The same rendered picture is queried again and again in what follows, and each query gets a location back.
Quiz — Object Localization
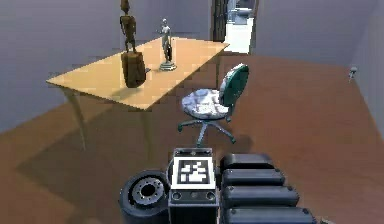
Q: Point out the green white office chair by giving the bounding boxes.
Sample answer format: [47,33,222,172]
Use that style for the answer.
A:
[177,63,250,148]

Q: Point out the light wooden table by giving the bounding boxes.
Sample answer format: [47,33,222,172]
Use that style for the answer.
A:
[46,36,231,152]

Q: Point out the brown wooden figure statue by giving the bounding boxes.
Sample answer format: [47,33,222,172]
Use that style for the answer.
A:
[119,0,147,89]

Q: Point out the dark wooden room door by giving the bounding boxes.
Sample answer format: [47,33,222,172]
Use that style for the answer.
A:
[210,0,230,43]

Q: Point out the grey metal figure statue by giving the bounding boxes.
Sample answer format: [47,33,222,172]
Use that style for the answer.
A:
[157,18,178,72]

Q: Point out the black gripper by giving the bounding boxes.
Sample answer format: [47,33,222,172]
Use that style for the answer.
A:
[118,169,172,224]

